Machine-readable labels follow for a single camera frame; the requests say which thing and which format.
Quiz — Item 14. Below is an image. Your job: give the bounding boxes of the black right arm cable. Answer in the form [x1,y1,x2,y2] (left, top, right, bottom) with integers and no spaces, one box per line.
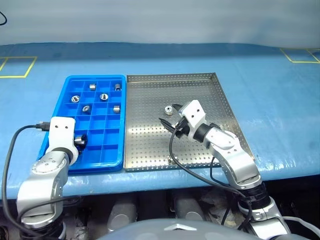
[168,124,253,231]

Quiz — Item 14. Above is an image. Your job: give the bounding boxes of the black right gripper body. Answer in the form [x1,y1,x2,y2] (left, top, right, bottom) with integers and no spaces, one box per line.
[174,116,192,138]

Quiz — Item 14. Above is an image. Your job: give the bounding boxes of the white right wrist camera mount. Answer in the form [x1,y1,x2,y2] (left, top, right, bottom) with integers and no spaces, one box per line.
[179,99,207,141]

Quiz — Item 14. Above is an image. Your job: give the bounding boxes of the grey cylinder under table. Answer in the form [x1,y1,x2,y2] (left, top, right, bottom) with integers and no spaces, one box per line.
[173,197,206,222]
[109,199,138,232]

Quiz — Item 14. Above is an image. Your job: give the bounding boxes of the blue plastic compartment tray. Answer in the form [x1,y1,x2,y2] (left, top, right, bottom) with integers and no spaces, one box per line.
[36,74,126,175]

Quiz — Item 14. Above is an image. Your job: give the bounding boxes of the grey robot torso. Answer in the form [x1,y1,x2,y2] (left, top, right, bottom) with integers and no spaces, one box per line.
[96,218,253,240]

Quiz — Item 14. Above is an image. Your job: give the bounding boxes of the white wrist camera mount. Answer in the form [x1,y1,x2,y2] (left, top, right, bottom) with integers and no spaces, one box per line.
[47,116,80,165]
[179,99,207,141]

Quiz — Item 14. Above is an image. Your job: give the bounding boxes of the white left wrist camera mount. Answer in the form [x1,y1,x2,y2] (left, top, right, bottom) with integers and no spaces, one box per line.
[47,116,80,165]

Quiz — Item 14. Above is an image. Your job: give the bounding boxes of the perforated steel tray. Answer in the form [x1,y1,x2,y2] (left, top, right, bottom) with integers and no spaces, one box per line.
[124,72,256,173]

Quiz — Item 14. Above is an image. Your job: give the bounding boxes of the blue plastic table cover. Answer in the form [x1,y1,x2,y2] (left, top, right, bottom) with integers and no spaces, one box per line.
[0,42,320,201]

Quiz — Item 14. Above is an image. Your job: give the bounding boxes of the crumpled clear plastic wrap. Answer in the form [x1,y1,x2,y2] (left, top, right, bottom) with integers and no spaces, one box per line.
[199,189,241,226]

